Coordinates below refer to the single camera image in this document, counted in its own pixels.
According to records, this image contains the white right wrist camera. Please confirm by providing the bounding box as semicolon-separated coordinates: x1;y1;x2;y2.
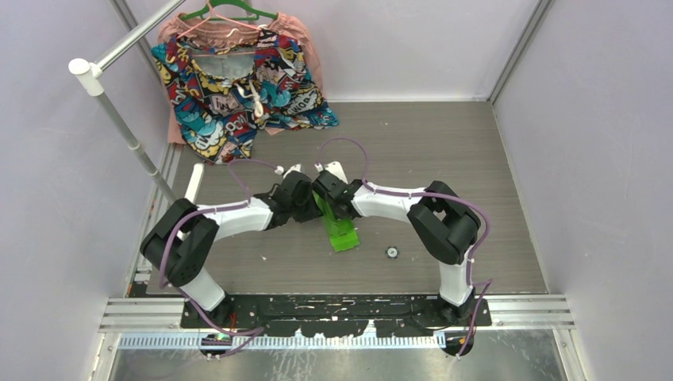
314;161;348;182

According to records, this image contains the metal clothes rack pole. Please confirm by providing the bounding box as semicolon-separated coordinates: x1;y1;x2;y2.
67;0;183;203

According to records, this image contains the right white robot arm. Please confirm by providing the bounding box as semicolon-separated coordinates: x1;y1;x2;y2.
313;162;490;326

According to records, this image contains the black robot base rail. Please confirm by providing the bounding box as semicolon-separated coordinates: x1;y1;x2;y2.
180;293;492;338

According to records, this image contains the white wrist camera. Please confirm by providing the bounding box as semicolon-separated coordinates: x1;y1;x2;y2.
274;164;304;178
314;161;348;182

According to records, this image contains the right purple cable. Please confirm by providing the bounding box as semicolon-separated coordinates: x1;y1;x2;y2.
315;137;495;359

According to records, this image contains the colorful patterned shirt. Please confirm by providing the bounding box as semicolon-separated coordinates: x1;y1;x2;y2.
151;13;339;164

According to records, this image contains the green clothes hanger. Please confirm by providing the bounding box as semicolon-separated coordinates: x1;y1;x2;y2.
179;0;279;22

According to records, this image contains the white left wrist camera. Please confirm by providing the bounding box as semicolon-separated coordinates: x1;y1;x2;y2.
274;164;304;178

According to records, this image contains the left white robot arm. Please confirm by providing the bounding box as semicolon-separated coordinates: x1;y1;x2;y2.
140;171;320;328

